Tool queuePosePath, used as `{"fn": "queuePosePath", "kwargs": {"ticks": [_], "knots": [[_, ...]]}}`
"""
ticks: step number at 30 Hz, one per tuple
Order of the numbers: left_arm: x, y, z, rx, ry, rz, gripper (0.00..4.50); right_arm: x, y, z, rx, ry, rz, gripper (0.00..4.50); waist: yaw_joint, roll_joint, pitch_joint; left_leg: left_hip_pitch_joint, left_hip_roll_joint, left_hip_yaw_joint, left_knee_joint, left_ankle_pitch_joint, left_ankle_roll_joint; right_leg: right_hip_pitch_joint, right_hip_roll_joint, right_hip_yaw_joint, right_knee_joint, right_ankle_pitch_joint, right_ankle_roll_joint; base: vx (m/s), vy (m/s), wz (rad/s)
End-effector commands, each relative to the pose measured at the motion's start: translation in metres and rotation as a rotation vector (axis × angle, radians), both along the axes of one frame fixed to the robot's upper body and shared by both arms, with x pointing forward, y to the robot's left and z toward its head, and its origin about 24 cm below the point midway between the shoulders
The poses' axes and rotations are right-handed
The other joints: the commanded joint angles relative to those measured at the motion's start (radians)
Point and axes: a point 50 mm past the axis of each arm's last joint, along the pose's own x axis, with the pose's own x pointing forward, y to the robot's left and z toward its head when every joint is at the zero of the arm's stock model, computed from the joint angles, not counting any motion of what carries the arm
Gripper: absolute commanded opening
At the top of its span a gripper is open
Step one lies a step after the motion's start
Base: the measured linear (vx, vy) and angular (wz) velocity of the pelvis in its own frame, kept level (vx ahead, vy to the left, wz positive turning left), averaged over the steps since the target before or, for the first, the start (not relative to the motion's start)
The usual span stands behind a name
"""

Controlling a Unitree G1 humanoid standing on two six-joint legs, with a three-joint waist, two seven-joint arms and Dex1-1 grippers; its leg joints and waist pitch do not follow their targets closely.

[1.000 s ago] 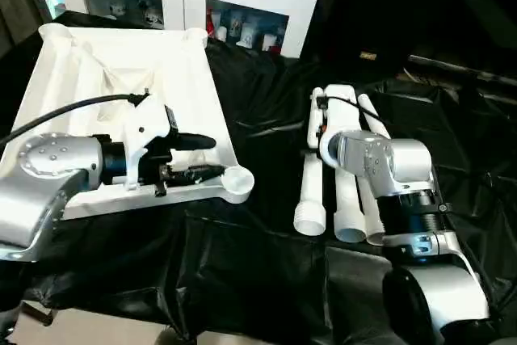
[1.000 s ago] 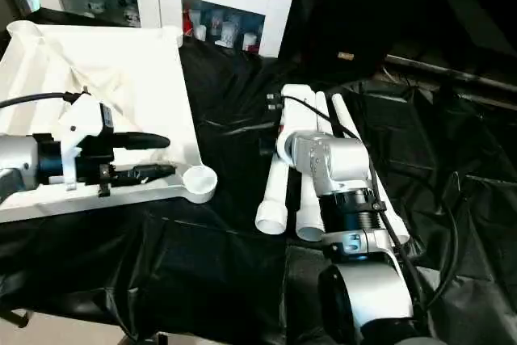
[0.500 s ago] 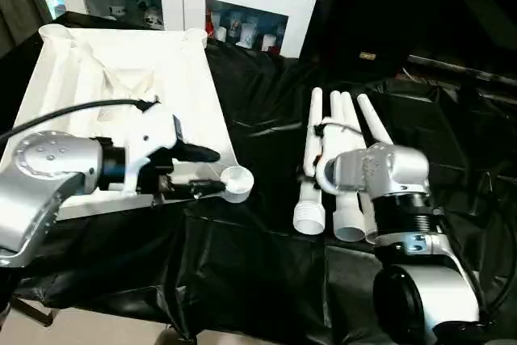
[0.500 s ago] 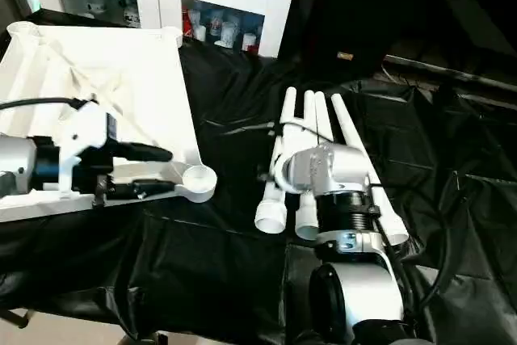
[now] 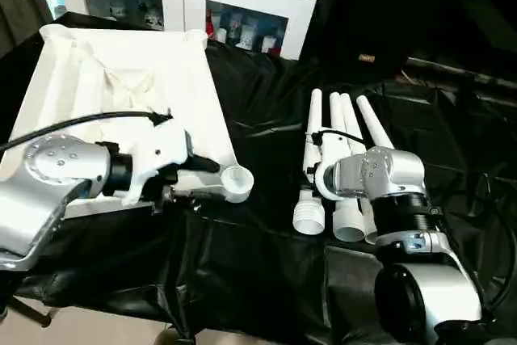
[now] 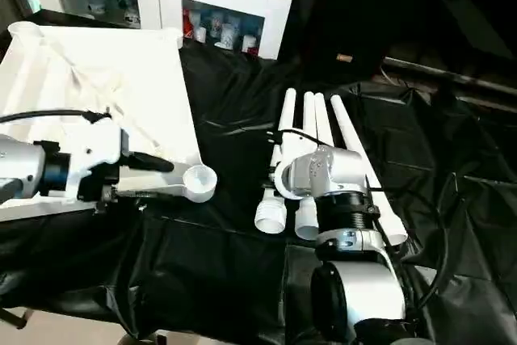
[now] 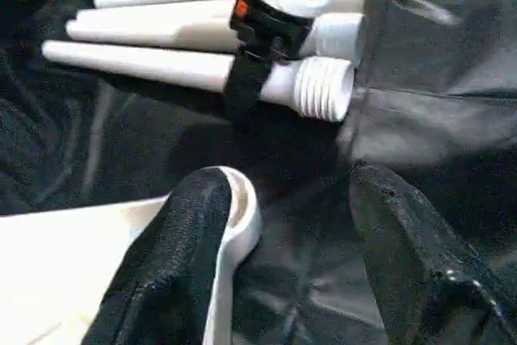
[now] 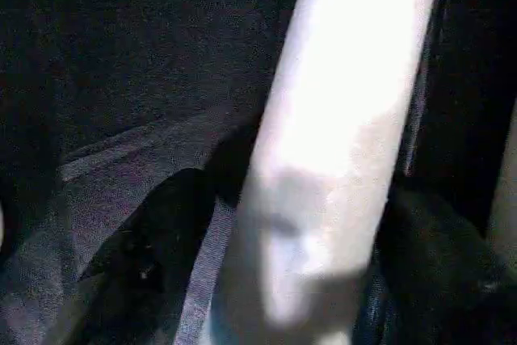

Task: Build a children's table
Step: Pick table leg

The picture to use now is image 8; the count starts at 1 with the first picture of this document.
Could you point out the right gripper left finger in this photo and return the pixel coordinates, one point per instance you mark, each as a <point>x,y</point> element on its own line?
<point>149,264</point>

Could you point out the white plastic table leg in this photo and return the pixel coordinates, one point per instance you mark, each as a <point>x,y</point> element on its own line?
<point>505,183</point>
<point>331,119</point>

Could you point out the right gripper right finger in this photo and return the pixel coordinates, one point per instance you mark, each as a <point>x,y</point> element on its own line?
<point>444,280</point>

